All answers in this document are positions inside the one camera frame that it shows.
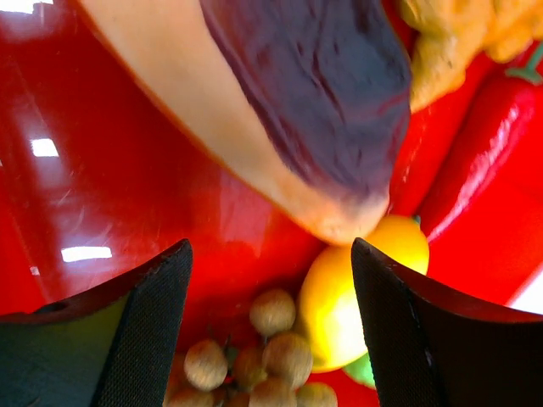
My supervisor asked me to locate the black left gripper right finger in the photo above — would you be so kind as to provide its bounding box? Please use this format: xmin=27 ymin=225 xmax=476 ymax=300
xmin=351 ymin=238 xmax=542 ymax=406

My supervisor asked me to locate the longan bunch with leaves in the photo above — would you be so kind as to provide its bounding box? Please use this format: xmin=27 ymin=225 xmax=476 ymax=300
xmin=163 ymin=289 xmax=339 ymax=406

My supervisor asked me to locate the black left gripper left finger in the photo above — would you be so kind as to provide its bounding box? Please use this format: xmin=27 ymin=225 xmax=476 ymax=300
xmin=1 ymin=239 xmax=193 ymax=406

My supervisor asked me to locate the ginger root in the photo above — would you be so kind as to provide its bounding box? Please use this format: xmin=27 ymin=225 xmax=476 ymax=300
xmin=396 ymin=0 xmax=542 ymax=113

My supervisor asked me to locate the red chili pepper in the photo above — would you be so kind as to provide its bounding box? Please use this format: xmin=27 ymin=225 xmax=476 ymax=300
xmin=421 ymin=42 xmax=542 ymax=242

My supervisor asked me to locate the yellow mango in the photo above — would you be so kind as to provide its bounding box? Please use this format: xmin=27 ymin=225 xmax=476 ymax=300
xmin=295 ymin=215 xmax=429 ymax=373

